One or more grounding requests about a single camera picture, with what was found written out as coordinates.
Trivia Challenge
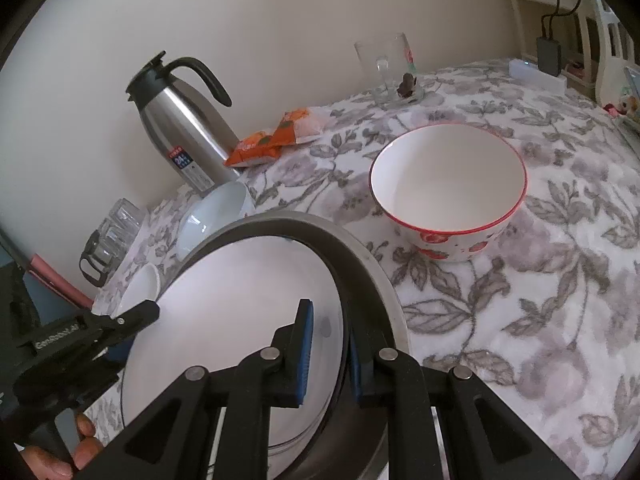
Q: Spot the glass mug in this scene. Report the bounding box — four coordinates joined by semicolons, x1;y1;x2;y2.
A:
354;32;424;108

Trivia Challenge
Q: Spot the dark hair clip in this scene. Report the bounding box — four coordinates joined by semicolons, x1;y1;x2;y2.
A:
397;73;416;99

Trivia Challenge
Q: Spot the small drinking glass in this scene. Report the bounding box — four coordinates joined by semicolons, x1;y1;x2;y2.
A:
99;198;145;255

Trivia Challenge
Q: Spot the stainless steel thermos jug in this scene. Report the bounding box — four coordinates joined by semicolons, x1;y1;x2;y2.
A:
126;52;240;196

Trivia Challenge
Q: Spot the black power adapter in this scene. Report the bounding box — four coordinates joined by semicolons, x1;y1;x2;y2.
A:
536;37;562;77

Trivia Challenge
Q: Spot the orange snack packet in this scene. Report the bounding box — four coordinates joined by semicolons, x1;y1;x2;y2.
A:
224;131;281;168
272;107;330;146

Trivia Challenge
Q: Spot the white square bowl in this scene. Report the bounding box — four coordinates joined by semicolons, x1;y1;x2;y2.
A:
111;263;160;318

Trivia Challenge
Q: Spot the red rim strawberry bowl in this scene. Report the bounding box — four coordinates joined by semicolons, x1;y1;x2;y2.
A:
369;122;528;263

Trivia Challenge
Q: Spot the pale blue ceramic bowl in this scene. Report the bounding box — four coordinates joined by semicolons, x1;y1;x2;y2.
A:
176;182;254;261

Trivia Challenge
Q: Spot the left hand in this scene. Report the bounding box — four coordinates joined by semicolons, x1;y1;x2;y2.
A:
20;413;104;480

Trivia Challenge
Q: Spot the large steel basin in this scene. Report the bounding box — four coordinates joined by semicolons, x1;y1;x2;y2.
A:
174;211;409;479

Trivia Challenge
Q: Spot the white plastic chair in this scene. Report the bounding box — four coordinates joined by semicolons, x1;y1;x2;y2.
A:
590;0;639;107

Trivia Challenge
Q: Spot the right orange snack packet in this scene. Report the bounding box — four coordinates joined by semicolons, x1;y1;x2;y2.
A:
272;107;330;146

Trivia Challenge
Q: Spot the white power strip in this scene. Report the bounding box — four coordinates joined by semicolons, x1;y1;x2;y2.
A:
508;58;567;96

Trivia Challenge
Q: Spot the floral grey tablecloth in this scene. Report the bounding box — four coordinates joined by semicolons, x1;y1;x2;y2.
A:
243;60;639;479

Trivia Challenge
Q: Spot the left orange snack packet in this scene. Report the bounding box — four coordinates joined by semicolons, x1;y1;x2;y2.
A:
224;131;281;168

